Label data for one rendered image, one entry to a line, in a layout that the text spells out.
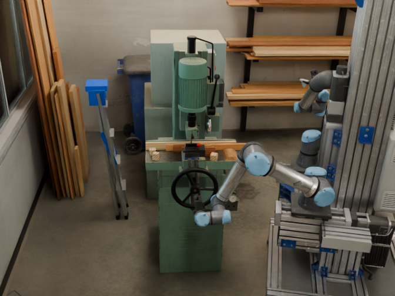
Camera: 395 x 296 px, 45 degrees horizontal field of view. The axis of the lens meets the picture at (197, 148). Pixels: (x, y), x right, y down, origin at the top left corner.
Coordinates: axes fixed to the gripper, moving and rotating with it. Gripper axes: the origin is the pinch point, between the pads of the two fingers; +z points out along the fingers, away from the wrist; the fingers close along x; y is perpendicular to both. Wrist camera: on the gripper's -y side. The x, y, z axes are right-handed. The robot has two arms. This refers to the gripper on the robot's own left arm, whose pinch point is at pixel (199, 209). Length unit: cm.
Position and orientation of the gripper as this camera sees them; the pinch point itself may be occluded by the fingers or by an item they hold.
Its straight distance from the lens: 288.9
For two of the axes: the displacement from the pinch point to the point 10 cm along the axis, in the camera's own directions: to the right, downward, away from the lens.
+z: -0.3, 0.4, 10.0
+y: 0.8, 10.0, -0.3
